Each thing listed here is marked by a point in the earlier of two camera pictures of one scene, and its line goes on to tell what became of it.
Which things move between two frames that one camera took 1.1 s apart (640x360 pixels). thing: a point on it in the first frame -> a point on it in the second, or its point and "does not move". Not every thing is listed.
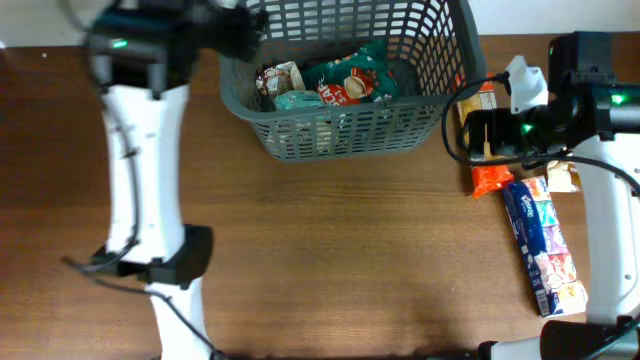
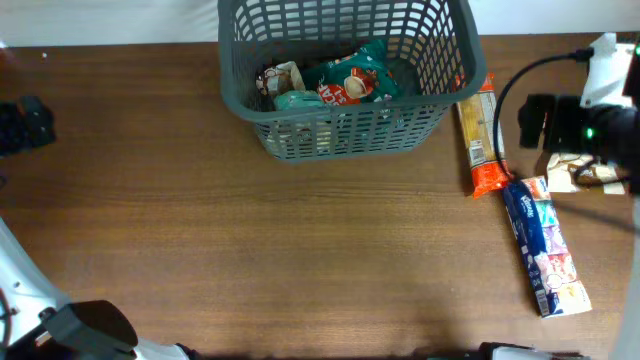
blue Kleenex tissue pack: (557, 287) does not move
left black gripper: (232, 41) -> (20, 138)
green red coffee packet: (363, 76) does not move
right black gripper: (497, 121) -> (560, 110)
